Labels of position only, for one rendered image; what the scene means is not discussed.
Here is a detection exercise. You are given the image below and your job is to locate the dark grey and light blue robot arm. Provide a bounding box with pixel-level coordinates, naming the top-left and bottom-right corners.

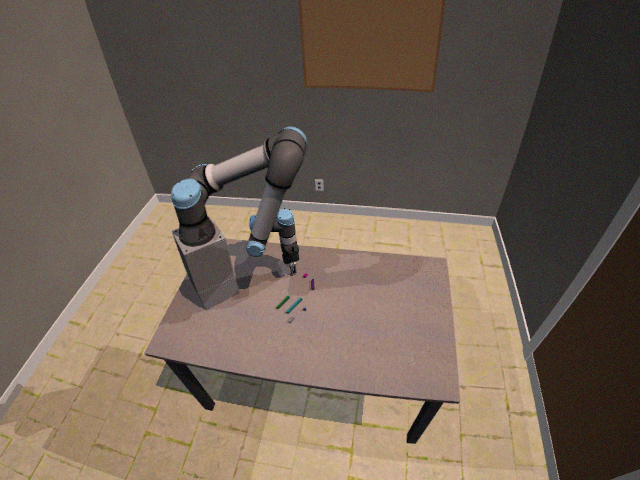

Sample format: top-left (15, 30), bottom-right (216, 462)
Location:
top-left (171, 127), bottom-right (307, 257)

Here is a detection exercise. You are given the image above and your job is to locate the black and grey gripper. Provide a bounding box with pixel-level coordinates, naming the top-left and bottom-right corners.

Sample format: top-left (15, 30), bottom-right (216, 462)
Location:
top-left (279, 233), bottom-right (299, 274)

